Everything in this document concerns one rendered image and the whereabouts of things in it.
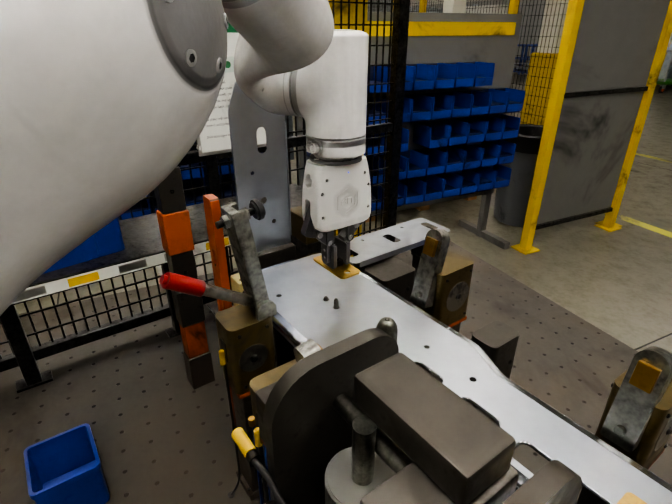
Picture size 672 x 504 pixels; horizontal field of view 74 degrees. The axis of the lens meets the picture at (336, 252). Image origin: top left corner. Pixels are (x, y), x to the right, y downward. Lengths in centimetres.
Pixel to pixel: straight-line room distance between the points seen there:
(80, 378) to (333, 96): 89
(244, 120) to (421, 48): 206
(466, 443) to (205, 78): 25
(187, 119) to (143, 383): 99
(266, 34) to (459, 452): 36
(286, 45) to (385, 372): 31
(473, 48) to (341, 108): 250
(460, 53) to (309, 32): 258
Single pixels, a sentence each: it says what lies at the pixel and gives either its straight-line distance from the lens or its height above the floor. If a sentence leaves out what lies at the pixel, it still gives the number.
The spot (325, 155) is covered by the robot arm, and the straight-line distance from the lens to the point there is 62.
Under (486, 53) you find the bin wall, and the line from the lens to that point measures 315.
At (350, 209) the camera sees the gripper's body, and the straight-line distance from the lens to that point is 66.
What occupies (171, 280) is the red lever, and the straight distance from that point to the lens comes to 59.
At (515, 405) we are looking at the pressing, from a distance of 63.
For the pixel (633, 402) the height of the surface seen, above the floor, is 104.
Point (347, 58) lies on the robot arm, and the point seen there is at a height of 139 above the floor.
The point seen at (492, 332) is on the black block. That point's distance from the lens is 77.
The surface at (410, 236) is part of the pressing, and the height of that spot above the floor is 100.
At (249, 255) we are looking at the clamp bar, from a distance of 61.
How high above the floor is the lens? 142
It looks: 26 degrees down
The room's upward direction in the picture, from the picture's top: straight up
